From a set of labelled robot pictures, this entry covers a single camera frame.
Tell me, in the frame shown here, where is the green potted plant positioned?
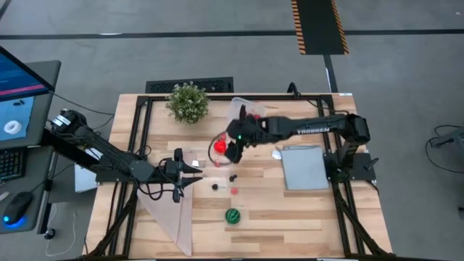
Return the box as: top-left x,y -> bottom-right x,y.
165,81 -> 211,126

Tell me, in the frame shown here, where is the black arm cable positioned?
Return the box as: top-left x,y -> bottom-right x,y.
287,82 -> 351,115
136,154 -> 183,202

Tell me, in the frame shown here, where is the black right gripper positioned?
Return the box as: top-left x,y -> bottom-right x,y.
224,104 -> 270,165

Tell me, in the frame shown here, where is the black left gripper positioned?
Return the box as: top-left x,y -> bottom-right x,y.
157,147 -> 204,204

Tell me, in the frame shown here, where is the black hazard striped floor mat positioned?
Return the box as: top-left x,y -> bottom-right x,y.
291,0 -> 350,56

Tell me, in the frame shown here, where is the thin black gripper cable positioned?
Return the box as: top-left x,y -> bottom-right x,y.
207,130 -> 237,168

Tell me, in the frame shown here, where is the grey desk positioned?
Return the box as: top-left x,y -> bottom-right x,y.
0,59 -> 63,236

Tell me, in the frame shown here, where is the computer monitor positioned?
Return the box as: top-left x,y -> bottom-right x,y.
0,45 -> 56,143

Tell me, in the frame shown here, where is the grey folded cloth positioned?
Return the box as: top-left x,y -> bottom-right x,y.
271,145 -> 330,191

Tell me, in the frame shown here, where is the black aluminium table frame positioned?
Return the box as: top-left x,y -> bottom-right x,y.
82,94 -> 397,260

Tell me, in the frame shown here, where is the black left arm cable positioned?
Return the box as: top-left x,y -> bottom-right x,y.
136,154 -> 183,202

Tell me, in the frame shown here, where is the white paper sheet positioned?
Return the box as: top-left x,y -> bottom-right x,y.
74,146 -> 106,194

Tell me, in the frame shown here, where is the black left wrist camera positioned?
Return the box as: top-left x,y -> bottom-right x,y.
163,158 -> 179,175

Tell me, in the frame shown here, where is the grey floor device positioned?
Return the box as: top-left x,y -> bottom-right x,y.
440,126 -> 464,149

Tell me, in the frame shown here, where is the black computer mouse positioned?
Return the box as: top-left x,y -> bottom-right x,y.
2,191 -> 34,226

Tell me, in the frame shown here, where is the pink cloth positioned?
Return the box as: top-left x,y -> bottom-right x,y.
136,151 -> 200,257

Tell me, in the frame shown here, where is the black keyboard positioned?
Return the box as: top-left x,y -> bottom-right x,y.
0,147 -> 25,182

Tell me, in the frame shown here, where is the clear plastic tupperware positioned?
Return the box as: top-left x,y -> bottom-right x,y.
227,96 -> 268,123

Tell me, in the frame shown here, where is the green toy watermelon ball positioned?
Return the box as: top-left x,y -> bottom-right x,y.
224,207 -> 242,225

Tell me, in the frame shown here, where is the black floor cable cover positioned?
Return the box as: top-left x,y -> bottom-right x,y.
323,54 -> 339,94

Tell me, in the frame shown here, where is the black ribbed floor mat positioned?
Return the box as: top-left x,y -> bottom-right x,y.
145,76 -> 235,94

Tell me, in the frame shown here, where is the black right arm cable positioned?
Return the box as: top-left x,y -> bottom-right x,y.
287,82 -> 351,115

